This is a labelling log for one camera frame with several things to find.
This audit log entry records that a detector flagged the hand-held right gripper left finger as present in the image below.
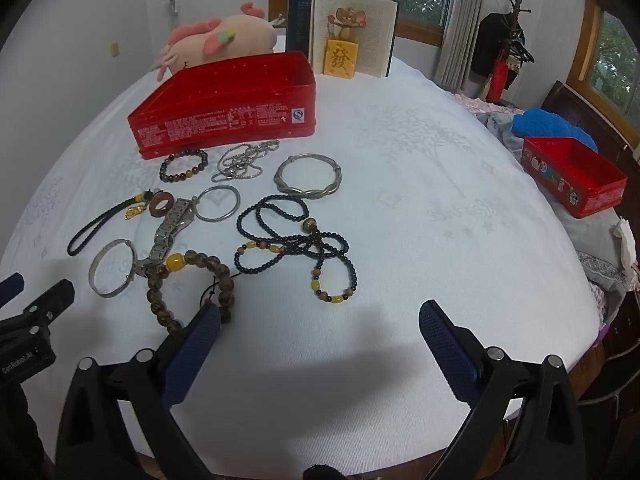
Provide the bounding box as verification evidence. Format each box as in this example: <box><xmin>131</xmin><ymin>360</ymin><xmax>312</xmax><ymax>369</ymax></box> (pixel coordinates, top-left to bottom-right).
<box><xmin>55</xmin><ymin>302</ymin><xmax>223</xmax><ymax>480</ymax></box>

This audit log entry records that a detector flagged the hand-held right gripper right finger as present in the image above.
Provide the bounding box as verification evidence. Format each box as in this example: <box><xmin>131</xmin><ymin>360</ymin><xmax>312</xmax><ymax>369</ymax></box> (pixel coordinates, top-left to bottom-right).
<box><xmin>419</xmin><ymin>300</ymin><xmax>588</xmax><ymax>480</ymax></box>

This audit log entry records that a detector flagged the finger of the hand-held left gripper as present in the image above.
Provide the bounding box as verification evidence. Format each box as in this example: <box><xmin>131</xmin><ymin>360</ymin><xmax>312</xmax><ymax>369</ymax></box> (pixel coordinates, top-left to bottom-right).
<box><xmin>0</xmin><ymin>272</ymin><xmax>26</xmax><ymax>307</ymax></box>
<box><xmin>0</xmin><ymin>279</ymin><xmax>76</xmax><ymax>347</ymax></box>

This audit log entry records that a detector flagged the brown wooden bead bracelet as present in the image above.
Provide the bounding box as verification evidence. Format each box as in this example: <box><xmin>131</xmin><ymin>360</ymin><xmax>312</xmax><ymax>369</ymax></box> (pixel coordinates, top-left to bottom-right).
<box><xmin>146</xmin><ymin>249</ymin><xmax>236</xmax><ymax>334</ymax></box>

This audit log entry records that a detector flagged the black cord charm strap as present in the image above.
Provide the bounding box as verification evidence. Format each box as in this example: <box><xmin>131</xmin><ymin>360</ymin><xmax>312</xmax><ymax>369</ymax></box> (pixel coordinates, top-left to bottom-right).
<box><xmin>67</xmin><ymin>188</ymin><xmax>174</xmax><ymax>257</ymax></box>

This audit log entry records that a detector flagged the thin silver bangle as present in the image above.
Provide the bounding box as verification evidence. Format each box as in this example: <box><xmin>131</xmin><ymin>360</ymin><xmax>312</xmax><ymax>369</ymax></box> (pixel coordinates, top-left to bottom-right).
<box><xmin>193</xmin><ymin>185</ymin><xmax>241</xmax><ymax>223</ymax></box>

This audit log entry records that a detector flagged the tiger eye bead bracelet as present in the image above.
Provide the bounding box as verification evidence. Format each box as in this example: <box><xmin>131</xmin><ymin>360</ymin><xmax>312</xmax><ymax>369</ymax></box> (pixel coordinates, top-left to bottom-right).
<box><xmin>159</xmin><ymin>149</ymin><xmax>209</xmax><ymax>183</ymax></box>

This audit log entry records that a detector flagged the silver chain necklace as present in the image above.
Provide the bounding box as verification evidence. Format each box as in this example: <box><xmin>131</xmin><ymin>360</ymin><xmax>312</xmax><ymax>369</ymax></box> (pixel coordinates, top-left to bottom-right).
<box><xmin>211</xmin><ymin>140</ymin><xmax>280</xmax><ymax>184</ymax></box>

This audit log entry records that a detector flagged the twisted silver bangle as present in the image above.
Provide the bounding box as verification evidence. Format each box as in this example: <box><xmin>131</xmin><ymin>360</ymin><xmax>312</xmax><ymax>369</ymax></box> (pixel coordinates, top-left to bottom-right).
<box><xmin>273</xmin><ymin>154</ymin><xmax>343</xmax><ymax>197</ymax></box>

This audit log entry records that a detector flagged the large red tin box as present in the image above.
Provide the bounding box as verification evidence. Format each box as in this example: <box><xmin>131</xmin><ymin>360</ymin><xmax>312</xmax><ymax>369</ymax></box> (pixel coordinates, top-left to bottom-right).
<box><xmin>127</xmin><ymin>51</ymin><xmax>317</xmax><ymax>161</ymax></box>

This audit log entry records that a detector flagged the wide silver bangle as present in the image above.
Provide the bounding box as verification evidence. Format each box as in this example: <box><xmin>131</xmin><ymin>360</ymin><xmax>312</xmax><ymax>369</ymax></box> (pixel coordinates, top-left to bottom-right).
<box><xmin>88</xmin><ymin>239</ymin><xmax>137</xmax><ymax>299</ymax></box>

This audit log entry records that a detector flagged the silver metal wristwatch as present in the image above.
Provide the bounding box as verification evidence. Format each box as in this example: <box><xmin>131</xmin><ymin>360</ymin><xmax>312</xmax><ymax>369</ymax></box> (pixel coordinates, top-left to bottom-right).
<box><xmin>134</xmin><ymin>198</ymin><xmax>201</xmax><ymax>279</ymax></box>

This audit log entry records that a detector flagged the white cloth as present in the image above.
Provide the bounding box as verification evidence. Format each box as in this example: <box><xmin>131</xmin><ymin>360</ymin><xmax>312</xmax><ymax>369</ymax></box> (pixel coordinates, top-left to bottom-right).
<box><xmin>611</xmin><ymin>216</ymin><xmax>637</xmax><ymax>269</ymax></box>

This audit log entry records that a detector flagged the small red tin box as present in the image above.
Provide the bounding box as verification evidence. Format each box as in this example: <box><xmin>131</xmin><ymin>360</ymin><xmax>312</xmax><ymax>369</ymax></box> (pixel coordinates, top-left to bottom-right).
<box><xmin>520</xmin><ymin>136</ymin><xmax>629</xmax><ymax>220</ymax></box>

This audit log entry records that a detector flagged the grey cloth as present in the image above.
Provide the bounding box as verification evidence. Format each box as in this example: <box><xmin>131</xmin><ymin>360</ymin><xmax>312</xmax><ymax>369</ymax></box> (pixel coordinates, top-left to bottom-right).
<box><xmin>472</xmin><ymin>110</ymin><xmax>526</xmax><ymax>153</ymax></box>

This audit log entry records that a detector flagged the blue cloth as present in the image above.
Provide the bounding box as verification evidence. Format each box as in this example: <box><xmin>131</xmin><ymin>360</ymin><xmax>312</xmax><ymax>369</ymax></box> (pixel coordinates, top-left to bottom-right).
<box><xmin>512</xmin><ymin>107</ymin><xmax>599</xmax><ymax>154</ymax></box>

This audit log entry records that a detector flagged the pink quilt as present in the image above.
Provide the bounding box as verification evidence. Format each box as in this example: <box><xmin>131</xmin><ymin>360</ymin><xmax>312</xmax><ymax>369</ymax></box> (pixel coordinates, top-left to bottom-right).
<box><xmin>447</xmin><ymin>91</ymin><xmax>516</xmax><ymax>116</ymax></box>

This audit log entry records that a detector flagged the dark wooden headboard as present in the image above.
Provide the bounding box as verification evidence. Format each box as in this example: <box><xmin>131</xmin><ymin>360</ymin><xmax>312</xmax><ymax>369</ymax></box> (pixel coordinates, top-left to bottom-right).
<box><xmin>541</xmin><ymin>80</ymin><xmax>640</xmax><ymax>191</ymax></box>

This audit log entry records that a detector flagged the pink plush toy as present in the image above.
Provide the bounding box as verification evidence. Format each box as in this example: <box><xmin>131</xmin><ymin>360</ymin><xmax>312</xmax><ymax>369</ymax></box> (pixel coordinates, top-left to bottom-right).
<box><xmin>148</xmin><ymin>2</ymin><xmax>281</xmax><ymax>83</ymax></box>

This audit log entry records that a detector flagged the coat rack with clothes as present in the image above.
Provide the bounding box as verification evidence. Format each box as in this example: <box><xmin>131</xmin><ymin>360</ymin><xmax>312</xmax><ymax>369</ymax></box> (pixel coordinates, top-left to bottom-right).
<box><xmin>471</xmin><ymin>0</ymin><xmax>529</xmax><ymax>104</ymax></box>

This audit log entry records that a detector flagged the mouse figurine on yellow block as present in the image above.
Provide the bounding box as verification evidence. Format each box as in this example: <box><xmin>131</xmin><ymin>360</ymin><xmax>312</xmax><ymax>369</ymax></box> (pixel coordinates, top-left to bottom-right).
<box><xmin>321</xmin><ymin>7</ymin><xmax>370</xmax><ymax>81</ymax></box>

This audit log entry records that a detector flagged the open book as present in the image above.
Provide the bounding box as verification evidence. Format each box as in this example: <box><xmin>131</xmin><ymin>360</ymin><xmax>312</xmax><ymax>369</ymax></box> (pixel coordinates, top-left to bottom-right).
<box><xmin>289</xmin><ymin>0</ymin><xmax>399</xmax><ymax>79</ymax></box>

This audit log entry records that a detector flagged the beige curtain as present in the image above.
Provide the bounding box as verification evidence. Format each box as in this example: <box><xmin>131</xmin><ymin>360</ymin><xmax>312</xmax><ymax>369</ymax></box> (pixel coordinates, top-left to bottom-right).
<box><xmin>434</xmin><ymin>0</ymin><xmax>489</xmax><ymax>92</ymax></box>

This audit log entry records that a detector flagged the long black bead necklace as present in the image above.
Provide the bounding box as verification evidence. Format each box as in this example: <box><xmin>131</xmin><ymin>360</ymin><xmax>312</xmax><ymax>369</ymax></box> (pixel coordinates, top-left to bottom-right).
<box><xmin>233</xmin><ymin>194</ymin><xmax>359</xmax><ymax>306</ymax></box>

